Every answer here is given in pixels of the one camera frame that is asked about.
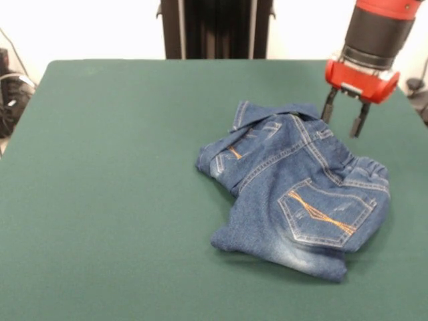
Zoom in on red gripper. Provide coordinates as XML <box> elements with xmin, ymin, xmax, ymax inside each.
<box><xmin>320</xmin><ymin>58</ymin><xmax>401</xmax><ymax>138</ymax></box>

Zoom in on blue denim jeans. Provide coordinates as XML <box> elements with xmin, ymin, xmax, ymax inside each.
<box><xmin>195</xmin><ymin>100</ymin><xmax>392</xmax><ymax>284</ymax></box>

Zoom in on black floor equipment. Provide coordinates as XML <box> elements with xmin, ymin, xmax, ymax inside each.
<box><xmin>405</xmin><ymin>77</ymin><xmax>428</xmax><ymax>127</ymax></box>

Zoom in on dark green table cloth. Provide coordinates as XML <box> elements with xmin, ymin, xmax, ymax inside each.
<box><xmin>0</xmin><ymin>59</ymin><xmax>428</xmax><ymax>321</ymax></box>

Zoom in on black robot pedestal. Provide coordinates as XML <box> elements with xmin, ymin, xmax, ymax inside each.
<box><xmin>156</xmin><ymin>0</ymin><xmax>277</xmax><ymax>60</ymax></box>

